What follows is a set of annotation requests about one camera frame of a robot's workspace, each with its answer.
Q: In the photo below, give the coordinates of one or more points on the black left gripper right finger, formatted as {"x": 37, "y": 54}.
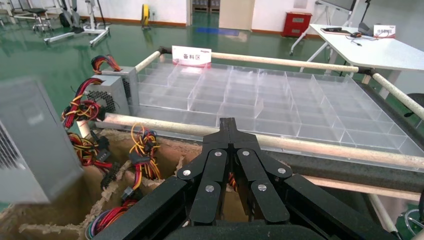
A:
{"x": 265, "y": 198}

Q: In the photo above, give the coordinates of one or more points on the clear acrylic divided tray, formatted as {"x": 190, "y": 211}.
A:
{"x": 275, "y": 106}

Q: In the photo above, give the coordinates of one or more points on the white sign with red print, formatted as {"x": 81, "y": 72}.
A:
{"x": 191, "y": 54}

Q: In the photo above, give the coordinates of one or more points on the long white rack pipe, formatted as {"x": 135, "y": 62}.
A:
{"x": 278, "y": 61}
{"x": 172, "y": 125}

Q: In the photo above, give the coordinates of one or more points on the grey mesh power supply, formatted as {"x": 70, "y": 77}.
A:
{"x": 36, "y": 139}
{"x": 111, "y": 91}

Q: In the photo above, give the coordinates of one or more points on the white monitor stand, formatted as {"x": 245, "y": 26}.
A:
{"x": 338, "y": 4}

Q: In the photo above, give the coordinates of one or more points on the white lower rack post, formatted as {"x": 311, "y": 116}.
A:
{"x": 381, "y": 212}

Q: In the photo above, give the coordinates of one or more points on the black seat metal chair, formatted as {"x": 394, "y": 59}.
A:
{"x": 36, "y": 11}

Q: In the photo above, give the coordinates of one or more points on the blue floor mat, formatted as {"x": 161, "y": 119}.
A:
{"x": 215, "y": 31}

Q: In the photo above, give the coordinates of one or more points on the white upright rack post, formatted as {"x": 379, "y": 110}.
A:
{"x": 83, "y": 129}

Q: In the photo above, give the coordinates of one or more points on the short white rack pipe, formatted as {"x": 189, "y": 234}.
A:
{"x": 147, "y": 60}

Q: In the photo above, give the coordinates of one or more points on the black pipe joint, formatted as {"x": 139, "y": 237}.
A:
{"x": 366, "y": 71}
{"x": 164, "y": 51}

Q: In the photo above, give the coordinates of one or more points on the red cabinet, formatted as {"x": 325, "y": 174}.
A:
{"x": 296, "y": 24}

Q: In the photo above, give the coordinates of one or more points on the white table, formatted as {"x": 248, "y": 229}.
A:
{"x": 381, "y": 53}

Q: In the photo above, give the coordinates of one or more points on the white wheeled equipment stand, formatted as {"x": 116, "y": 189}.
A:
{"x": 82, "y": 31}

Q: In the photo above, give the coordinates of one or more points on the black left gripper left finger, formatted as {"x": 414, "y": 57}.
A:
{"x": 208, "y": 185}

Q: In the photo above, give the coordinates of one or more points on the black tablet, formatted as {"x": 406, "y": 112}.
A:
{"x": 334, "y": 30}

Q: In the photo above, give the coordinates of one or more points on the small white red sign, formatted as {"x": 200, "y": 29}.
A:
{"x": 384, "y": 31}

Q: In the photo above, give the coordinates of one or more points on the brown cardboard box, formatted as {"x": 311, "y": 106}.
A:
{"x": 66, "y": 212}

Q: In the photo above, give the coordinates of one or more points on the yellow floor fan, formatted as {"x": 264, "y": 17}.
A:
{"x": 145, "y": 15}

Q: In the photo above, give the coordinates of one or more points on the beige door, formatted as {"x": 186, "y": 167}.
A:
{"x": 236, "y": 13}

